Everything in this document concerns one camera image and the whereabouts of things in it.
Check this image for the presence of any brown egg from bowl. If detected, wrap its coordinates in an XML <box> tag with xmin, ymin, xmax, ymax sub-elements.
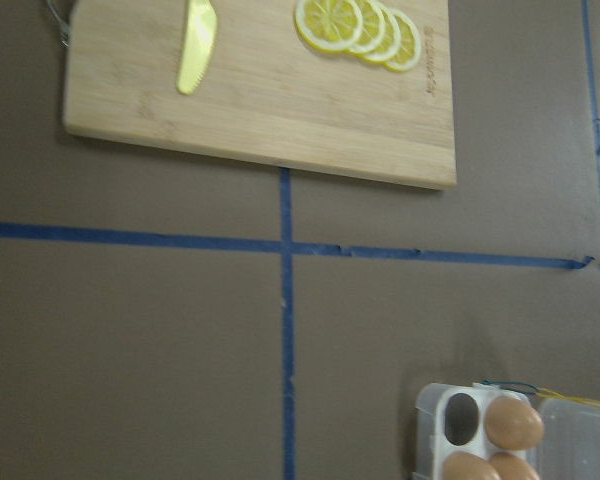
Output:
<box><xmin>442</xmin><ymin>452</ymin><xmax>501</xmax><ymax>480</ymax></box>

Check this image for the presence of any clear plastic egg box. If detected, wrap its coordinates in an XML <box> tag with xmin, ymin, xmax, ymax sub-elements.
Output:
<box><xmin>412</xmin><ymin>381</ymin><xmax>600</xmax><ymax>479</ymax></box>

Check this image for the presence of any brown egg rear slot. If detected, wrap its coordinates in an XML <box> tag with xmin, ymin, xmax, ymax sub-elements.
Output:
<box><xmin>484</xmin><ymin>396</ymin><xmax>545</xmax><ymax>451</ymax></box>

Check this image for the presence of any brown egg slot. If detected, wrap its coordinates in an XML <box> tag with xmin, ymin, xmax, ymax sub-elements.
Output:
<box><xmin>484</xmin><ymin>396</ymin><xmax>545</xmax><ymax>451</ymax></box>
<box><xmin>489</xmin><ymin>452</ymin><xmax>540</xmax><ymax>480</ymax></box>

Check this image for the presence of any brown egg front slot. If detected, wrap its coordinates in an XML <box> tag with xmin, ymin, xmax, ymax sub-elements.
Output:
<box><xmin>489</xmin><ymin>452</ymin><xmax>540</xmax><ymax>480</ymax></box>

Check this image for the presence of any bamboo cutting board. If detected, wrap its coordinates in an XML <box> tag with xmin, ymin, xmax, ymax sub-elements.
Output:
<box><xmin>57</xmin><ymin>1</ymin><xmax>457</xmax><ymax>190</ymax></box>

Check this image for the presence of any lemon slice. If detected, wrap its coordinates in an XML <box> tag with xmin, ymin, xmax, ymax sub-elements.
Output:
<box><xmin>384</xmin><ymin>8</ymin><xmax>422</xmax><ymax>72</ymax></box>
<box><xmin>294</xmin><ymin>0</ymin><xmax>363</xmax><ymax>53</ymax></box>
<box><xmin>356</xmin><ymin>3</ymin><xmax>400</xmax><ymax>64</ymax></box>
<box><xmin>347</xmin><ymin>0</ymin><xmax>386</xmax><ymax>55</ymax></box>

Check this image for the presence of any yellow plastic knife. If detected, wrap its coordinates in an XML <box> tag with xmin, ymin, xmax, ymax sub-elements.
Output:
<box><xmin>176</xmin><ymin>0</ymin><xmax>218</xmax><ymax>95</ymax></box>

